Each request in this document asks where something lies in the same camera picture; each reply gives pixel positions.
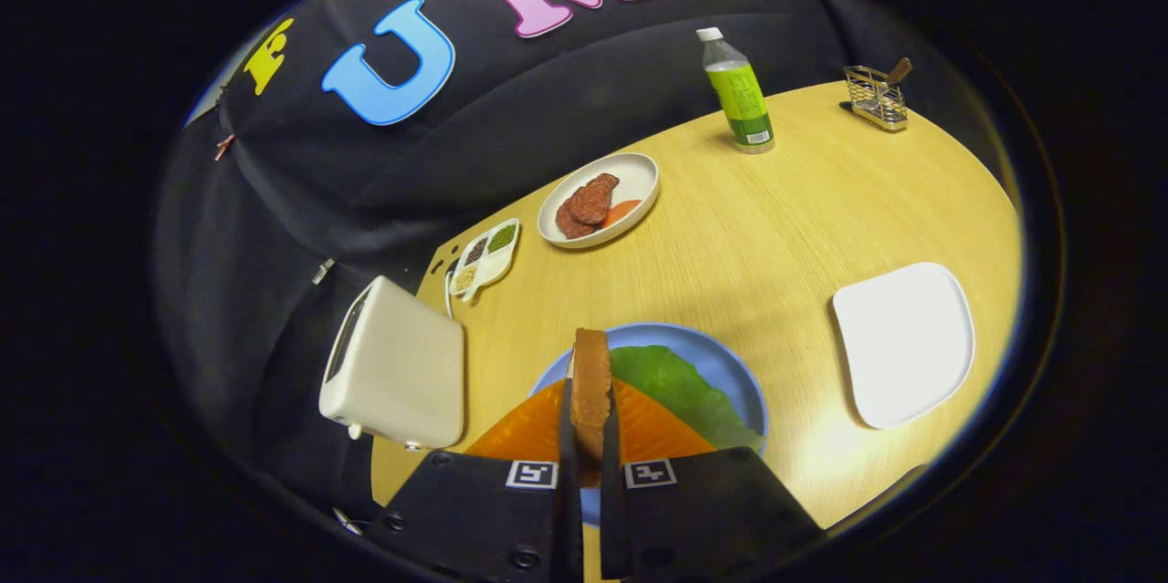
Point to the pink clip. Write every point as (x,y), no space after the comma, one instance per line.
(224,147)

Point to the white square plate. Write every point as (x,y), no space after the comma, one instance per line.
(903,346)

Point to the divided white dish of beans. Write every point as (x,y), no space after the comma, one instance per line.
(493,265)

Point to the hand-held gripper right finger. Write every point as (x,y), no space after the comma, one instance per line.
(611,519)

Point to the green lettuce leaf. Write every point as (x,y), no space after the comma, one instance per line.
(675,387)

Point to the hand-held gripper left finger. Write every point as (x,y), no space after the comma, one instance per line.
(570,519)

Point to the round white plate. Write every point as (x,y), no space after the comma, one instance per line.
(639,177)

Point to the blue plate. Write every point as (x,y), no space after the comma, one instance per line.
(721,364)

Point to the bread slice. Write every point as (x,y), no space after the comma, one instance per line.
(590,391)

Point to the green label drink bottle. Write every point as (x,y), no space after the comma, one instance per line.
(741,95)

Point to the brown meat slice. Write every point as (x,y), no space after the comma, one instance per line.
(568,225)
(593,198)

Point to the red tomato slice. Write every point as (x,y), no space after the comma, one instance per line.
(620,211)

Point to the white toaster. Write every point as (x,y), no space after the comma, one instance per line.
(401,373)

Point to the metal clip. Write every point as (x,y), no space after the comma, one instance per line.
(322,271)

